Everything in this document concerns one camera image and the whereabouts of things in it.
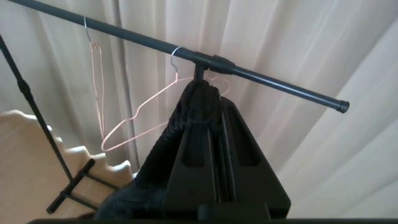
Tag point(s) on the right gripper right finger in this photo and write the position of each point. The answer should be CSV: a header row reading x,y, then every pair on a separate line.
x,y
252,180

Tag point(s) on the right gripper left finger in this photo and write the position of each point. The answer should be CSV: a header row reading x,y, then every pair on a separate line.
x,y
186,180

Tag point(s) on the black knitted garment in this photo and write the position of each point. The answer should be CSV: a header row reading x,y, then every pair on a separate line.
x,y
155,168

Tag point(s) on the pink clothes hanger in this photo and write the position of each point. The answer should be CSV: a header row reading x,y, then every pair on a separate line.
x,y
155,97
102,109

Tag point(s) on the black clothes rack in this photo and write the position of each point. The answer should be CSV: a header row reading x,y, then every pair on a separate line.
x,y
140,39

